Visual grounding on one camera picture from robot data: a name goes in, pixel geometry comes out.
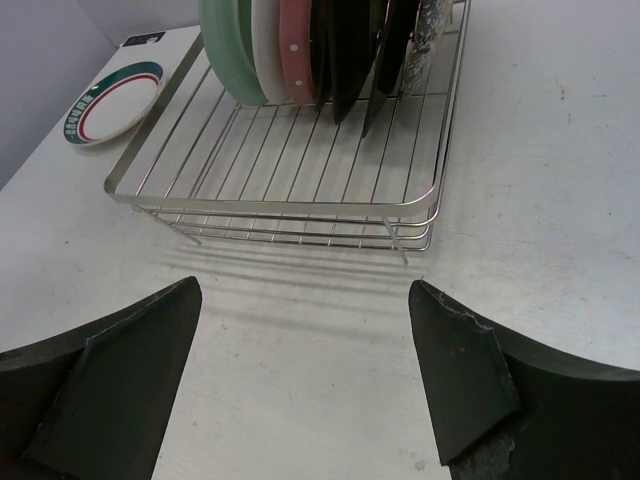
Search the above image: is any cream floral square plate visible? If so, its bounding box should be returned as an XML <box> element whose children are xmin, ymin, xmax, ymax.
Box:
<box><xmin>373</xmin><ymin>0</ymin><xmax>420</xmax><ymax>95</ymax></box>

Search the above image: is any wire dish rack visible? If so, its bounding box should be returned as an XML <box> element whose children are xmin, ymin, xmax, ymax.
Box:
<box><xmin>104</xmin><ymin>1</ymin><xmax>471</xmax><ymax>256</ymax></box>

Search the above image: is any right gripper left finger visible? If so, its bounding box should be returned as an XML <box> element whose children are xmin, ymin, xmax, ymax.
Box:
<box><xmin>1</xmin><ymin>276</ymin><xmax>201</xmax><ymax>479</ymax></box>

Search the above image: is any white plate green rim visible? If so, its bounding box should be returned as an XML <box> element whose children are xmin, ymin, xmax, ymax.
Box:
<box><xmin>251</xmin><ymin>0</ymin><xmax>289</xmax><ymax>104</ymax></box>
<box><xmin>62</xmin><ymin>61</ymin><xmax>167</xmax><ymax>147</ymax></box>

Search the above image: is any left blue table label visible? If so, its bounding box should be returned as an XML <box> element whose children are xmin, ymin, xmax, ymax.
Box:
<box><xmin>121</xmin><ymin>31</ymin><xmax>166</xmax><ymax>48</ymax></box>

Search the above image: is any teal square plate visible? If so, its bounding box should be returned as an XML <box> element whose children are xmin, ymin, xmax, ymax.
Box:
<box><xmin>310</xmin><ymin>0</ymin><xmax>388</xmax><ymax>125</ymax></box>

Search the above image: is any pink dotted plate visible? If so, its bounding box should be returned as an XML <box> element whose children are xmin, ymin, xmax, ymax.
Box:
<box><xmin>279</xmin><ymin>0</ymin><xmax>315</xmax><ymax>106</ymax></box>

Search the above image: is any mint green flower plate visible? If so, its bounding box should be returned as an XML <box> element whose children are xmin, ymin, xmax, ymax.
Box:
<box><xmin>199</xmin><ymin>0</ymin><xmax>267</xmax><ymax>106</ymax></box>

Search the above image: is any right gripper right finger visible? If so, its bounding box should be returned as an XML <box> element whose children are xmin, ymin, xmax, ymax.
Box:
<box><xmin>408</xmin><ymin>280</ymin><xmax>639</xmax><ymax>479</ymax></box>

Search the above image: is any speckled round plate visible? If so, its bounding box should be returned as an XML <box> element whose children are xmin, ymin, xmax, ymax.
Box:
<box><xmin>400</xmin><ymin>0</ymin><xmax>454</xmax><ymax>98</ymax></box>

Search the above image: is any black floral square plate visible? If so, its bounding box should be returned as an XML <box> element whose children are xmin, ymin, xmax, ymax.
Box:
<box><xmin>360</xmin><ymin>0</ymin><xmax>401</xmax><ymax>139</ymax></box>

